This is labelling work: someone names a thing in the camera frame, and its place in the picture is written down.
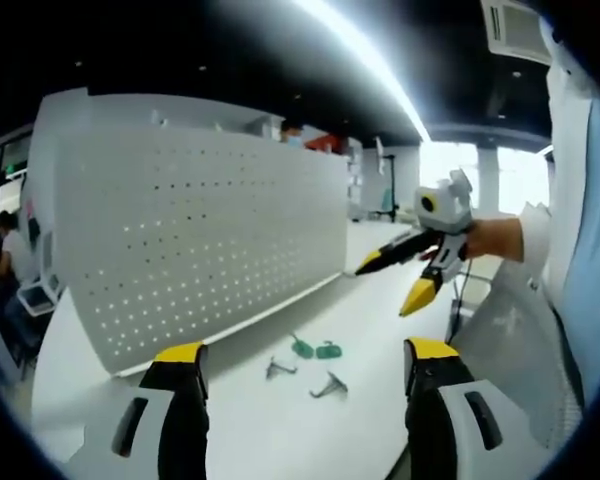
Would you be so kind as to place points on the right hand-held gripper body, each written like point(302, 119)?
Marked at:
point(442, 207)

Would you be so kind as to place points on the grey metal hook assembly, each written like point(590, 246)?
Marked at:
point(330, 387)
point(280, 371)

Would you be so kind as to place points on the person's right hand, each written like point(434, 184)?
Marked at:
point(495, 240)

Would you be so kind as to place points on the white chair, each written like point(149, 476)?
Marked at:
point(41, 290)

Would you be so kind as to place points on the white perforated mounting plate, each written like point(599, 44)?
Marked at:
point(200, 240)

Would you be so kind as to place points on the green plastic clip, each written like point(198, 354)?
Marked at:
point(328, 352)
point(302, 346)

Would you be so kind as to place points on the white partition panel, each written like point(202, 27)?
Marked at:
point(190, 112)

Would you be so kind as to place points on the ceiling air conditioner vent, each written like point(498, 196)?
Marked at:
point(517, 30)

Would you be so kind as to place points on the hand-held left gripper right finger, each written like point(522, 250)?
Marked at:
point(432, 410)

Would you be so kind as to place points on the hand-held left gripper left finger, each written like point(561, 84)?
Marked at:
point(180, 410)

